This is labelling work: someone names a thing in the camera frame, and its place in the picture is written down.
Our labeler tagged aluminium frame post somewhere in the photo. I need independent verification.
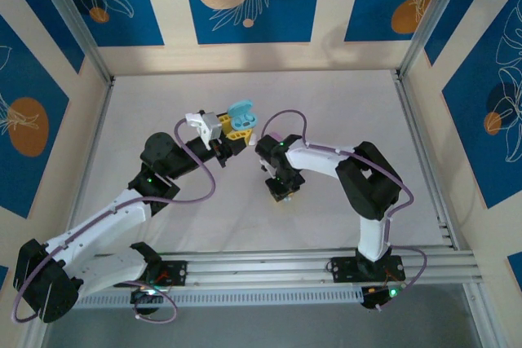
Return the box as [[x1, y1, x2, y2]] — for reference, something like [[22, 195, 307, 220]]
[[397, 0, 478, 78], [28, 0, 116, 85]]

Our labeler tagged grey slotted cable duct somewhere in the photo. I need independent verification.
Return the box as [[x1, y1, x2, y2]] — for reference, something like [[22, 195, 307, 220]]
[[52, 285, 365, 309]]

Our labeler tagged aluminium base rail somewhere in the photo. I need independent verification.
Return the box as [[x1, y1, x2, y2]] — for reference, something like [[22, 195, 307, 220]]
[[67, 244, 482, 286]]

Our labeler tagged blue earbud charging case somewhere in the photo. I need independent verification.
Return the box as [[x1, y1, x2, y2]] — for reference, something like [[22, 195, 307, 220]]
[[226, 98, 260, 131]]

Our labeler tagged aluminium side rail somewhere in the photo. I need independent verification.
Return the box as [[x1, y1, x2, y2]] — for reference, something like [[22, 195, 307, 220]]
[[15, 78, 116, 348], [391, 70, 497, 348]]

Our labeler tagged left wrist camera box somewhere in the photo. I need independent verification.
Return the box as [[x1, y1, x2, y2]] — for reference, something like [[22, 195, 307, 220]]
[[184, 109, 223, 152]]

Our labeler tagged black controller board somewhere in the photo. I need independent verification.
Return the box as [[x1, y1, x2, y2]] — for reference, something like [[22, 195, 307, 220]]
[[130, 286, 164, 316], [361, 284, 403, 311]]

